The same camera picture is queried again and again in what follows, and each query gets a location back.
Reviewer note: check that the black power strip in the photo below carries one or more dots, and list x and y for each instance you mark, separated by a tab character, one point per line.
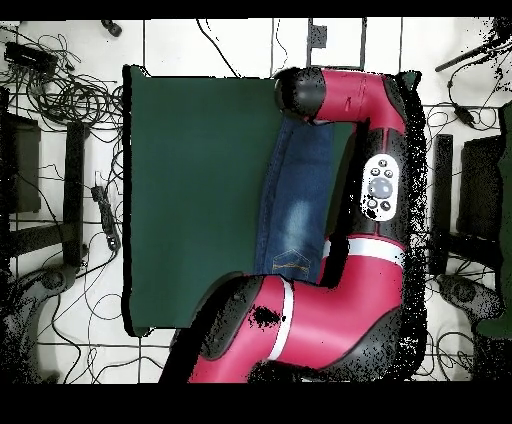
106	216

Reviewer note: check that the black stand bar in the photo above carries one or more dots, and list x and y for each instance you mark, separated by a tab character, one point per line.
443	180
74	192

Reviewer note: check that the dark grey square marker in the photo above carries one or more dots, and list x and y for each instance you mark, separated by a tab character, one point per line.
318	36

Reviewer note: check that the black rod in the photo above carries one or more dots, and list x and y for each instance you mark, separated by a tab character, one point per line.
464	58

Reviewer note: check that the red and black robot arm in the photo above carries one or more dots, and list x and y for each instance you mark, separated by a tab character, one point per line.
328	320

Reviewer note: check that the black flat panel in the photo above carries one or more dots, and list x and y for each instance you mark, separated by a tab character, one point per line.
24	168
480	188

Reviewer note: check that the dark green table cloth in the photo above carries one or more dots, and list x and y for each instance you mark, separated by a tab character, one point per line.
192	200

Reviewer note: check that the blue denim jeans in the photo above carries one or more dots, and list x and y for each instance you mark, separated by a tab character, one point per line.
296	192

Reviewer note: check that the black electronics box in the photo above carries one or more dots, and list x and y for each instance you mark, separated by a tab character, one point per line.
28	56

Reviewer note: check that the grey curved floor base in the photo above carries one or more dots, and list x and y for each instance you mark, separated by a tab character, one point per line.
468	294
52	280

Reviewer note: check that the black power adapter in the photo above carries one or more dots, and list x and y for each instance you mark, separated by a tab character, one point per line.
464	114

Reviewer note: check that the small black cylindrical object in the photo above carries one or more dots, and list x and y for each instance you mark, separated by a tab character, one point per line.
112	28

